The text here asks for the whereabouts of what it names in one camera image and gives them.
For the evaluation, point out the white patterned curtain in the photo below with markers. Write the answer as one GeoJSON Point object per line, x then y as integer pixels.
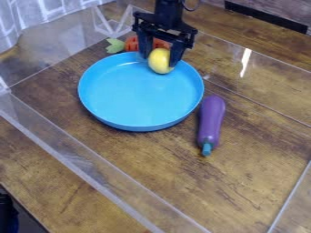
{"type": "Point", "coordinates": [22, 14]}

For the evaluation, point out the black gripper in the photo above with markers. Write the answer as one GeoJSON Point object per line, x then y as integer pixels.
{"type": "Point", "coordinates": [165, 24]}

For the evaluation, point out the purple toy eggplant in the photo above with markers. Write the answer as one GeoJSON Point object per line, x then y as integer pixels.
{"type": "Point", "coordinates": [210, 123]}

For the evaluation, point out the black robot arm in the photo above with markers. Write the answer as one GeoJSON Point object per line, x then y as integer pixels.
{"type": "Point", "coordinates": [175, 5]}

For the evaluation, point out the black bar in background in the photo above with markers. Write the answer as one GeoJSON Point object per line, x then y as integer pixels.
{"type": "Point", "coordinates": [269, 18]}

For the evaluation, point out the yellow lemon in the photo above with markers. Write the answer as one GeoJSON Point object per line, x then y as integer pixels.
{"type": "Point", "coordinates": [159, 61]}

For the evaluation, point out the blue round tray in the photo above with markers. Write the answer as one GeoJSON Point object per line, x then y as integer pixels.
{"type": "Point", "coordinates": [134, 99]}

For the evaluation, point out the orange toy carrot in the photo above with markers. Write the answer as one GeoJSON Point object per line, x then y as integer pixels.
{"type": "Point", "coordinates": [130, 45]}

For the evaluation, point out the clear acrylic enclosure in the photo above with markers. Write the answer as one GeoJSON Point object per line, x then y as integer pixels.
{"type": "Point", "coordinates": [90, 179]}

